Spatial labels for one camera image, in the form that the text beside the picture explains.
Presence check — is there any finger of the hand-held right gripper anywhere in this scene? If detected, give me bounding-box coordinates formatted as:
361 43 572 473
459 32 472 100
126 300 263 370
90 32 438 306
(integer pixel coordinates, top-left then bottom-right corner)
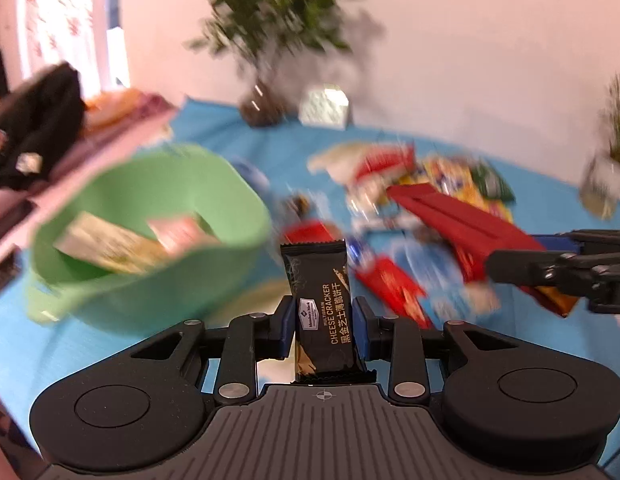
555 230 620 261
484 249 620 313

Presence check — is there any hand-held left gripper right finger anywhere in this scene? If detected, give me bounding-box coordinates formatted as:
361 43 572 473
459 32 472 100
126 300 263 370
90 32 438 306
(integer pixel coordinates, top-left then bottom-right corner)
352 296 521 407

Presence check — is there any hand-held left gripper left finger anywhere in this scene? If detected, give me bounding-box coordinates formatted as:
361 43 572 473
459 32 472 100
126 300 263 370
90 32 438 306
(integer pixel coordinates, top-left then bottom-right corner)
131 296 296 407

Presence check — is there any black cracker packet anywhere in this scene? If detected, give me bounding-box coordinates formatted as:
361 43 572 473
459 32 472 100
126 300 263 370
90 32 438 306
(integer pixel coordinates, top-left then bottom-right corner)
280 239 378 386

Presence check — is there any pile of mixed snack packets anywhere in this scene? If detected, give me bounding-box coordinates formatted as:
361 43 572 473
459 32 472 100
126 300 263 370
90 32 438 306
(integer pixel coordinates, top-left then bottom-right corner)
280 140 581 332

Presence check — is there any pink red snack packet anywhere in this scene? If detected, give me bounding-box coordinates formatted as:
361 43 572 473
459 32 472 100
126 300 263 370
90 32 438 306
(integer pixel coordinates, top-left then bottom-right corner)
147 215 222 257

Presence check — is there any green plastic bowl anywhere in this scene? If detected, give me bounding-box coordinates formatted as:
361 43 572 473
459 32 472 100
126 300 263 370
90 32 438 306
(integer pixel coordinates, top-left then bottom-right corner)
27 142 272 335

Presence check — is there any thin plant in glass vase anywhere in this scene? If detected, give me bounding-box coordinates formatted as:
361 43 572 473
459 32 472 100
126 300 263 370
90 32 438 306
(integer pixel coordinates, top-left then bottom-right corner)
579 62 620 221

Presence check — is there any long red box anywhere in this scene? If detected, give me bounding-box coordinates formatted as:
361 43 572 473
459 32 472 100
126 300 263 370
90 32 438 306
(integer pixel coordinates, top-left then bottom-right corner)
387 182 548 282

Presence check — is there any blue tablecloth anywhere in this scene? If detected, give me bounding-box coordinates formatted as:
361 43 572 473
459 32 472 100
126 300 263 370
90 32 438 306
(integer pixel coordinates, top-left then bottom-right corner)
0 96 620 461

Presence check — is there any small white patterned box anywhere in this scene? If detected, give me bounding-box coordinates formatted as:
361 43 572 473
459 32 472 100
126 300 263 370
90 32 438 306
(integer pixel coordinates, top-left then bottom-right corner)
299 86 352 129

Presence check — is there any pink blanket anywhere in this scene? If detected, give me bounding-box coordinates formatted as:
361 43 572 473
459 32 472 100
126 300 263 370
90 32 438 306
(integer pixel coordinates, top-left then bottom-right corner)
0 91 187 267

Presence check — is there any leafy plant in glass vase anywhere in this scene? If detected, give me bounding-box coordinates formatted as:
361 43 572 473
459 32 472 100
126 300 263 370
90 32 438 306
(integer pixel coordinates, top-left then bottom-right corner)
187 0 386 129

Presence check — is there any black jacket with white tag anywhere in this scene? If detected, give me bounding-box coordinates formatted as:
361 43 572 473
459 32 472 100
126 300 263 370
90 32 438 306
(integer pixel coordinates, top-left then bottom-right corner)
0 62 87 194

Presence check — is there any floral curtain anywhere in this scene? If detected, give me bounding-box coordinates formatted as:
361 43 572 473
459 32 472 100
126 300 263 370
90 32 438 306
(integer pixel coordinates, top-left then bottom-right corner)
17 0 112 97

